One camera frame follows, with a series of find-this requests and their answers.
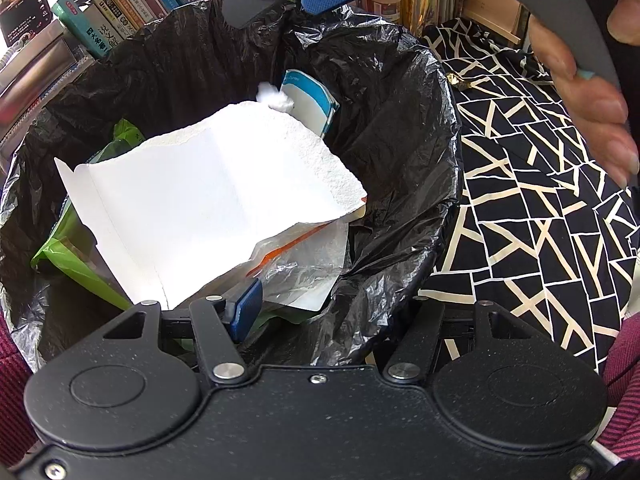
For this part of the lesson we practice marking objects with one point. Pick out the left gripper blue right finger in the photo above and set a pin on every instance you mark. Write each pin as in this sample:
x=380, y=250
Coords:
x=416, y=343

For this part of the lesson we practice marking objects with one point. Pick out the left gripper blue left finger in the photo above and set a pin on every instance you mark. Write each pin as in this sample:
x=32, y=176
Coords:
x=219, y=324

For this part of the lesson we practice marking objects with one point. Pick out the clear plastic wrap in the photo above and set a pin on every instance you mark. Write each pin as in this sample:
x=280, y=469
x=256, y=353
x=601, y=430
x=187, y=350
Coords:
x=302, y=275

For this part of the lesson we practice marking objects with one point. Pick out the white paper sheet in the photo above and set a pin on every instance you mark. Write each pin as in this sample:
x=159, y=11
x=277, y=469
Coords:
x=182, y=209

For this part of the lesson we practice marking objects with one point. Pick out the blue white small box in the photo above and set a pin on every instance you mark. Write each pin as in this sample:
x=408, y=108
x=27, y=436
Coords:
x=313, y=104

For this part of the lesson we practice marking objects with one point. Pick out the black garbage bag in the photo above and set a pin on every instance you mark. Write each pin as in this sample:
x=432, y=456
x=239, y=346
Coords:
x=397, y=130

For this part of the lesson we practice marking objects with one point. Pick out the green plastic snack bag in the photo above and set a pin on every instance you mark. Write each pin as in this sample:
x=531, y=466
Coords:
x=71, y=247

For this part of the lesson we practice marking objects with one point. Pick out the row of colourful comic books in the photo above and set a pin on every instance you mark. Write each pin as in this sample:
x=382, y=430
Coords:
x=416, y=15

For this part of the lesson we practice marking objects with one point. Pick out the stack of lying books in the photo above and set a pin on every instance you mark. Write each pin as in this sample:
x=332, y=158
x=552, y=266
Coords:
x=33, y=76

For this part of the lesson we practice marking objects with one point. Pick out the person's right hand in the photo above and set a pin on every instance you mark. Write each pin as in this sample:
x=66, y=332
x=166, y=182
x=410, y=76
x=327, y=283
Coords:
x=598, y=110

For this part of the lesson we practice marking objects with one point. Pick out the small white lidded jar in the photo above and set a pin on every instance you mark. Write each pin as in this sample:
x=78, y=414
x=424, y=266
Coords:
x=388, y=9

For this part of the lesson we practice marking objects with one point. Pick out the brown kraft sketchbook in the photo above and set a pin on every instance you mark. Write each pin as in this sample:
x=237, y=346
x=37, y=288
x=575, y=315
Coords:
x=506, y=18

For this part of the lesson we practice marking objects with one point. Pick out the black white patterned cloth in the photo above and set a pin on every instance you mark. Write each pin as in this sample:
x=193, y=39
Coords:
x=542, y=230

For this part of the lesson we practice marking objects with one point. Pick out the red knitted sleeve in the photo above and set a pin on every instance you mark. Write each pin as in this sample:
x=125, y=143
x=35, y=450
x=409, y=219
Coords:
x=17, y=435

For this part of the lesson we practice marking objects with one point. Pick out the smartphone with lit screen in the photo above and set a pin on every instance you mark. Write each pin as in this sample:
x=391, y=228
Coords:
x=23, y=17

